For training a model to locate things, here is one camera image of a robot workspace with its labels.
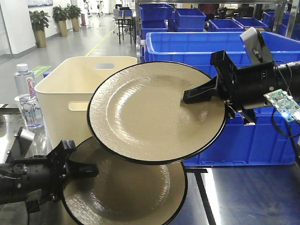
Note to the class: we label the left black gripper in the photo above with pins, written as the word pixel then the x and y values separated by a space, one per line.
pixel 41 176

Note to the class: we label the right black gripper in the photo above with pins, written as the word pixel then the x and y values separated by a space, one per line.
pixel 242 88

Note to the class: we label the beige plate black rim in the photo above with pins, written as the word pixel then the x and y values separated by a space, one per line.
pixel 124 193
pixel 138 114

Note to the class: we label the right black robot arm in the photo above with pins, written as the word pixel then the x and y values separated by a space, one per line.
pixel 288 78

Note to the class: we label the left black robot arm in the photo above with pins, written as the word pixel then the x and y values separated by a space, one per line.
pixel 7 176

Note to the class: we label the large blue crate top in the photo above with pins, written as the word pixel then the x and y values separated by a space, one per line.
pixel 195 49

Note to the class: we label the large blue crate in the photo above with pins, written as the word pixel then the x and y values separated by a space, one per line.
pixel 195 49
pixel 240 144

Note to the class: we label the blue crate rear right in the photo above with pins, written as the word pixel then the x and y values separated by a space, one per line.
pixel 224 25

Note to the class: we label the blue crate rear middle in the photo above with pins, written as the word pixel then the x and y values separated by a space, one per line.
pixel 189 20

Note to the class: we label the cream plastic storage bin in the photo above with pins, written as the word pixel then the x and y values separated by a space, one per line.
pixel 65 93

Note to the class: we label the large blue crate bottom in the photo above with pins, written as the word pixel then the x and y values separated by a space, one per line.
pixel 240 144

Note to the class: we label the green circuit board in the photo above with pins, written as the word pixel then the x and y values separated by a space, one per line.
pixel 284 104

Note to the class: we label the blue crate rear left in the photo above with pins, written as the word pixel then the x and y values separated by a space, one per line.
pixel 155 12

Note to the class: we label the clear water bottle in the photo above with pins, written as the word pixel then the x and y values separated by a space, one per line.
pixel 30 107

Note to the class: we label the potted plant far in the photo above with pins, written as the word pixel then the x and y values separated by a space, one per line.
pixel 73 13

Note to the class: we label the potted plant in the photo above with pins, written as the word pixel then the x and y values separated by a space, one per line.
pixel 73 13
pixel 39 21
pixel 60 16

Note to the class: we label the potted plant near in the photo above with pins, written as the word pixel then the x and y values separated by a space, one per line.
pixel 39 21

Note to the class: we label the potted plant middle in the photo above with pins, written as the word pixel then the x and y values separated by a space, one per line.
pixel 60 16

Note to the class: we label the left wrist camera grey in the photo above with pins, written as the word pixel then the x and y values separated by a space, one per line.
pixel 21 145

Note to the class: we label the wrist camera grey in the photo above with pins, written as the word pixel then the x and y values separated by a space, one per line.
pixel 255 46
pixel 21 145

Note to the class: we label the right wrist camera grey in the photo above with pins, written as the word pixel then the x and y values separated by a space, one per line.
pixel 255 46

